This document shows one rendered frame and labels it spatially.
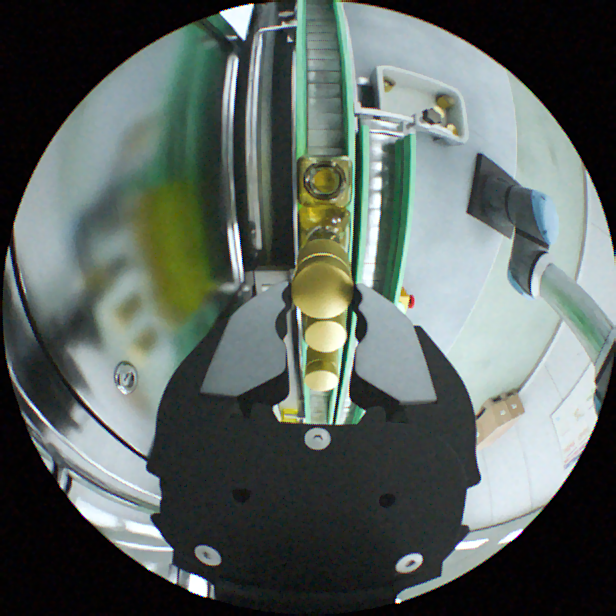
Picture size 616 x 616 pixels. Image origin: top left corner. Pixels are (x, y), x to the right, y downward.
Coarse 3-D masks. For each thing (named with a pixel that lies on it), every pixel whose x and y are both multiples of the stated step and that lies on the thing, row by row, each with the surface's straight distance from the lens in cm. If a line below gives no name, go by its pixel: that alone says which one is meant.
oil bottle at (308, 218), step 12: (300, 216) 22; (312, 216) 21; (324, 216) 21; (336, 216) 21; (348, 216) 22; (300, 228) 22; (312, 228) 21; (336, 228) 21; (348, 228) 22; (300, 240) 22; (348, 240) 22; (348, 252) 23
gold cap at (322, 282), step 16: (320, 240) 15; (304, 256) 13; (320, 256) 12; (336, 256) 12; (304, 272) 11; (320, 272) 11; (336, 272) 11; (304, 288) 12; (320, 288) 12; (336, 288) 12; (352, 288) 12; (304, 304) 12; (320, 304) 12; (336, 304) 12
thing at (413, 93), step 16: (400, 80) 62; (416, 80) 61; (432, 80) 61; (384, 96) 52; (400, 96) 62; (416, 96) 64; (432, 96) 67; (400, 112) 60; (416, 112) 61; (448, 112) 66; (464, 112) 62; (464, 128) 60
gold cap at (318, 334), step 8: (344, 312) 21; (312, 320) 17; (320, 320) 17; (328, 320) 17; (336, 320) 17; (344, 320) 19; (312, 328) 17; (320, 328) 17; (328, 328) 17; (336, 328) 17; (344, 328) 17; (304, 336) 18; (312, 336) 18; (320, 336) 18; (328, 336) 18; (336, 336) 18; (344, 336) 18; (312, 344) 18; (320, 344) 18; (328, 344) 18; (336, 344) 18
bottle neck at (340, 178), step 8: (312, 168) 15; (320, 168) 16; (328, 168) 16; (336, 168) 15; (304, 176) 16; (312, 176) 17; (336, 176) 17; (344, 176) 16; (304, 184) 16; (312, 184) 17; (336, 184) 18; (344, 184) 16; (312, 192) 15; (320, 192) 16; (328, 192) 16; (336, 192) 15
